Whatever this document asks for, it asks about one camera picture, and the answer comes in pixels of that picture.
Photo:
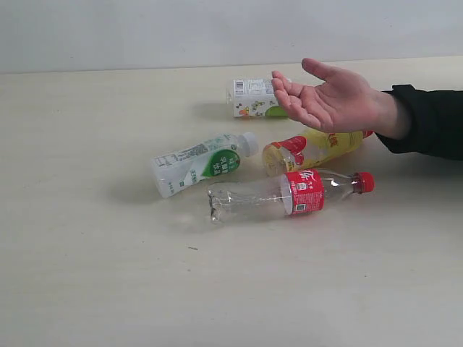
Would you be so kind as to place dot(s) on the person's open bare hand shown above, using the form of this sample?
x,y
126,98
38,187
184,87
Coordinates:
x,y
344,102

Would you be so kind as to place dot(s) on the white label tea bottle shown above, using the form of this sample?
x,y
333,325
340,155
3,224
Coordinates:
x,y
253,98

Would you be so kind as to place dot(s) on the clear cola bottle red label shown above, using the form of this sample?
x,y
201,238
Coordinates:
x,y
286,195

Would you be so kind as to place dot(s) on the green white yogurt bottle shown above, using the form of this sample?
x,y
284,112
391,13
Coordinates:
x,y
220,155

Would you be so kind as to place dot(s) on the black sleeved forearm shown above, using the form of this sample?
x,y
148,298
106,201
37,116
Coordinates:
x,y
436,122

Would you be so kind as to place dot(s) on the yellow juice bottle red cap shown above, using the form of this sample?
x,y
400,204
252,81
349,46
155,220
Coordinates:
x,y
309,149

